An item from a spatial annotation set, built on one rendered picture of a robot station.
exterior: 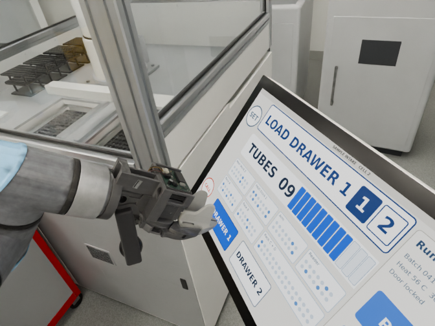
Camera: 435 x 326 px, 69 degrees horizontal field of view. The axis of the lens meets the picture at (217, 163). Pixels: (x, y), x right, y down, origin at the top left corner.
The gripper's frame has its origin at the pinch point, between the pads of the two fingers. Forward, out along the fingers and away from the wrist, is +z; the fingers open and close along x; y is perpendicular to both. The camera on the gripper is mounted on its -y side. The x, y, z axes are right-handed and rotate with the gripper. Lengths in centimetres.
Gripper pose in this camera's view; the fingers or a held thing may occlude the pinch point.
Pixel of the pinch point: (208, 224)
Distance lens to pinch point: 57.6
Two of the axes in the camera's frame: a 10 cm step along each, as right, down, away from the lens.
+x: -3.8, -5.5, 7.4
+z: 7.7, 2.6, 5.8
